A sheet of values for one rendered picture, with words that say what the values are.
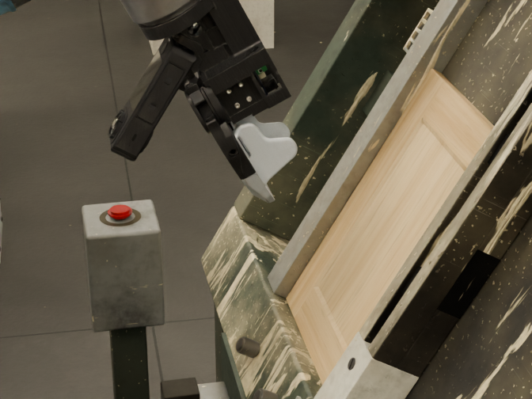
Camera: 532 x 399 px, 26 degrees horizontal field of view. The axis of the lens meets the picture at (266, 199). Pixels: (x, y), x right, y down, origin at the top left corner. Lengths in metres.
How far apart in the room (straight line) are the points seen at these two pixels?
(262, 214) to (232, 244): 0.07
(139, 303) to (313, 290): 0.36
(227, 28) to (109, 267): 0.93
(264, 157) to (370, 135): 0.62
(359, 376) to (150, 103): 0.50
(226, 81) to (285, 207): 0.96
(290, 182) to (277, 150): 0.88
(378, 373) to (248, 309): 0.43
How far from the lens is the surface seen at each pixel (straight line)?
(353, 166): 1.66
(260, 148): 1.04
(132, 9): 0.98
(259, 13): 5.50
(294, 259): 1.71
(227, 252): 1.92
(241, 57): 1.00
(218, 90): 1.00
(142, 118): 1.02
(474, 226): 1.32
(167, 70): 1.00
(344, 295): 1.59
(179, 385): 1.77
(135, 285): 1.90
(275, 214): 1.94
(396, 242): 1.53
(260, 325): 1.71
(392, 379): 1.39
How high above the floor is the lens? 1.79
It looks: 26 degrees down
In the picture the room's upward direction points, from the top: straight up
